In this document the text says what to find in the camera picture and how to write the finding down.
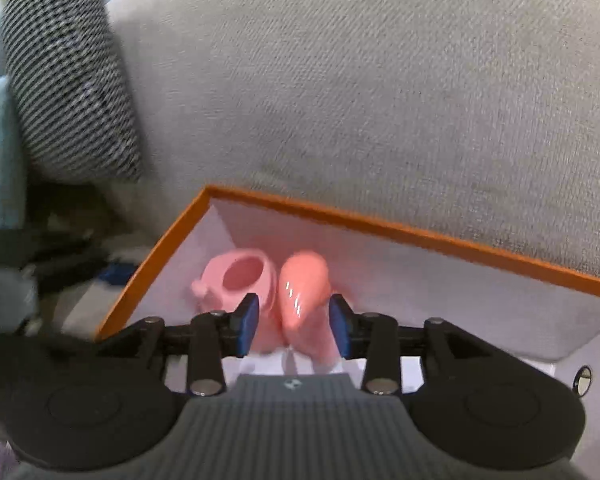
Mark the pink plastic toy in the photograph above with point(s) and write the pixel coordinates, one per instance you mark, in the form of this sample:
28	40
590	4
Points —
300	285

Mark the light blue cushion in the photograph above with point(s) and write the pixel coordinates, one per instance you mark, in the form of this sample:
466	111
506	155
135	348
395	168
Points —
0	160

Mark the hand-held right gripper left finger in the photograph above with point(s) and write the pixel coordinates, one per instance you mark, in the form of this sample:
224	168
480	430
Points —
248	319

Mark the black and white striped cushion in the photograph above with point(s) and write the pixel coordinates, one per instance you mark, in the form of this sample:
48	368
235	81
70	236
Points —
65	75

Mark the white box with orange rim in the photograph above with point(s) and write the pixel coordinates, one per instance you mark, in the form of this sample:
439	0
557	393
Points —
430	300

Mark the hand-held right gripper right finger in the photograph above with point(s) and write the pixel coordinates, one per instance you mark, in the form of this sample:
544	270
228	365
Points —
339	326

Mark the fabric sofa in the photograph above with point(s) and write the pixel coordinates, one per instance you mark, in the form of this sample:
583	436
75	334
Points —
380	85

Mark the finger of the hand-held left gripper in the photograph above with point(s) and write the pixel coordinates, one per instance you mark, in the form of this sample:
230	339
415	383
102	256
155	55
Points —
75	272

